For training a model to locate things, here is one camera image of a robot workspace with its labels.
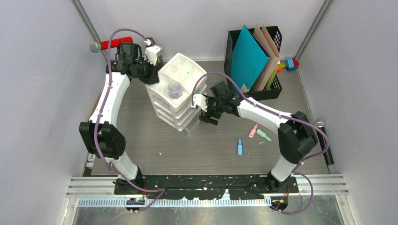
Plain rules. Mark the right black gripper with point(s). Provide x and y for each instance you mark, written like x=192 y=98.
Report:
x=205 y=116

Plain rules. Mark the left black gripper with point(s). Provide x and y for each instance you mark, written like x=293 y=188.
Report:
x=154 y=78

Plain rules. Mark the clear jar of pins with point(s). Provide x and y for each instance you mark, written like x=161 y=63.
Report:
x=174 y=90

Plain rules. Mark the white plastic drawer unit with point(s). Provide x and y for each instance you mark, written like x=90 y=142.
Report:
x=177 y=112

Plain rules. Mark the black mesh file organizer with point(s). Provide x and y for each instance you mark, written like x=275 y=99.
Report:
x=276 y=87

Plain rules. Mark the green illustrated book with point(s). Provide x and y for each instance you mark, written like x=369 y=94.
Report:
x=272 y=77

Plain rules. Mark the pink cardboard folder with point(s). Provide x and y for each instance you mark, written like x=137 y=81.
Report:
x=267 y=65

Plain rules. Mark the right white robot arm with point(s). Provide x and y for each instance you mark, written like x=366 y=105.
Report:
x=296 y=139

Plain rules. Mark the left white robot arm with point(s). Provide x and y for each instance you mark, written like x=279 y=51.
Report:
x=100 y=134

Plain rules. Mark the brown wooden metronome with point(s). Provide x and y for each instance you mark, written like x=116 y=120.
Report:
x=160 y=63

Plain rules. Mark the teal folder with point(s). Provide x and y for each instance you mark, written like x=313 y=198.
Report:
x=246 y=58

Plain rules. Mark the blue red toy block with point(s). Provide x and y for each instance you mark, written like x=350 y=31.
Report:
x=291 y=64

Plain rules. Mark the black microphone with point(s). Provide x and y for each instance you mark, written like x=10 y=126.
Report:
x=322 y=141

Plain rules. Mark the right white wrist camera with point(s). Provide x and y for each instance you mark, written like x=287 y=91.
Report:
x=199 y=101

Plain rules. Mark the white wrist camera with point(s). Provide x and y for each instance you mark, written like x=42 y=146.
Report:
x=152 y=51
x=199 y=101

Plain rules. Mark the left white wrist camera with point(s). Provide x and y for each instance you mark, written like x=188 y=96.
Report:
x=152 y=51

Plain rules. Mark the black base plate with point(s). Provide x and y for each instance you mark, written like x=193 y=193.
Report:
x=206 y=187

